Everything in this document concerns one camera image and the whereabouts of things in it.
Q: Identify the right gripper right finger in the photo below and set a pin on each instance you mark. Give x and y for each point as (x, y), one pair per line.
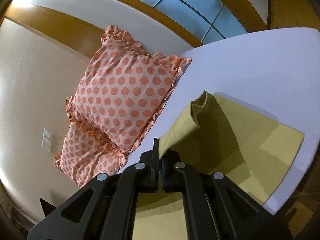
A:
(215, 207)

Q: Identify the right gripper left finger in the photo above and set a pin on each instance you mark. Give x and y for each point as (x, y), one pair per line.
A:
(105, 207)

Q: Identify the khaki pants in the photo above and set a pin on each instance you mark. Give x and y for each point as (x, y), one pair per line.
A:
(215, 134)

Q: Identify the black television screen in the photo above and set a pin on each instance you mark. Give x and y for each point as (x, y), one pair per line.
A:
(47, 208)

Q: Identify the polka dot pillow near window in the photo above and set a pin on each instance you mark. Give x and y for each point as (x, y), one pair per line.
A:
(124, 88)

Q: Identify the white bed sheet mattress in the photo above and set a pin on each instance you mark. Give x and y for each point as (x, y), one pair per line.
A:
(274, 72)

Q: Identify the polka dot pillow near switch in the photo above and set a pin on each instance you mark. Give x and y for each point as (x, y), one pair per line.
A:
(87, 152)

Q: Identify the white wall switch plate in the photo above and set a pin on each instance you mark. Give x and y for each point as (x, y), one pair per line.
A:
(47, 140)

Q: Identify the window with wooden frame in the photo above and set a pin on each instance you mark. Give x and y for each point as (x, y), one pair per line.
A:
(208, 20)

